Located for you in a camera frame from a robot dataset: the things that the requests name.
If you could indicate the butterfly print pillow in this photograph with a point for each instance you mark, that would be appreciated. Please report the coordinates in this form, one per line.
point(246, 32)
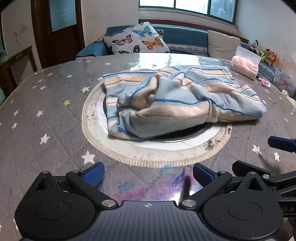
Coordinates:
point(138, 39)

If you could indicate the cream cloth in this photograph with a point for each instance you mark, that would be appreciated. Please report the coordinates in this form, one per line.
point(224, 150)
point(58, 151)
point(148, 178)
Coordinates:
point(289, 95)

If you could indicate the round induction cooktop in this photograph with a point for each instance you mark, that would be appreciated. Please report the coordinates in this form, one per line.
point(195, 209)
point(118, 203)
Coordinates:
point(209, 135)

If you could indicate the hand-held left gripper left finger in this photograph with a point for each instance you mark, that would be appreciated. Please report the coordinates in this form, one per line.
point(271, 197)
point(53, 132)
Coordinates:
point(93, 175)

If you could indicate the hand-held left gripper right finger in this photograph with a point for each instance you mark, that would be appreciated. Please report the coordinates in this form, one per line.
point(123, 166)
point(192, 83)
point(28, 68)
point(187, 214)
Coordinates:
point(203, 175)

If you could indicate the green yellow plush toy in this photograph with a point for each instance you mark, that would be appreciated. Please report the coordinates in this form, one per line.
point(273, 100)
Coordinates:
point(266, 55)

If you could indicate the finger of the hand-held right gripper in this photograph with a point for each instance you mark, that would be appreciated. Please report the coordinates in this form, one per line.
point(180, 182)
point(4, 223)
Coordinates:
point(245, 167)
point(281, 142)

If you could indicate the dark wooden door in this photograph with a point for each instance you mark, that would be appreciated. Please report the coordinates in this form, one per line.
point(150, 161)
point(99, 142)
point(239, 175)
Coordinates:
point(60, 41)

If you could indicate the blue beige striped garment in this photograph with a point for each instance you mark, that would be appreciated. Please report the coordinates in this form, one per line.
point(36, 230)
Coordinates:
point(173, 99)

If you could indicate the black white cow plush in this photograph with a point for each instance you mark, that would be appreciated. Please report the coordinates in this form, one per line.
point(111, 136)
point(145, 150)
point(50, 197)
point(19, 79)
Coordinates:
point(254, 45)

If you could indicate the beige pillow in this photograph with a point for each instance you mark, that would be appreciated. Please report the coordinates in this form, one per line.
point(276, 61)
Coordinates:
point(222, 44)

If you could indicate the grey star tablecloth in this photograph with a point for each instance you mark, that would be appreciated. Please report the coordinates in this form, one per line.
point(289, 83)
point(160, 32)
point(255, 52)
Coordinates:
point(46, 139)

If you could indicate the pink tissue box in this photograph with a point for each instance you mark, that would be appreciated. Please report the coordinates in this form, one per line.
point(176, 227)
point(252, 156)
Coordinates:
point(245, 66)

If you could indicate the blue sofa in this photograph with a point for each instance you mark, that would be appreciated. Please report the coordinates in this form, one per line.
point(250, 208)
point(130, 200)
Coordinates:
point(185, 34)

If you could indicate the green framed window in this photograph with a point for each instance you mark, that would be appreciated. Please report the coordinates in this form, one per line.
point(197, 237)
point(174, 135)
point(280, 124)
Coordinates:
point(185, 7)

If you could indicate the orange plush toy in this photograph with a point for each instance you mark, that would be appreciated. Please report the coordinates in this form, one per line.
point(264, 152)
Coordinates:
point(272, 59)

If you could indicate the clear plastic box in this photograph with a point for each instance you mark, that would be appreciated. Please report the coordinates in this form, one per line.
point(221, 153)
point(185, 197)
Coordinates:
point(283, 81)

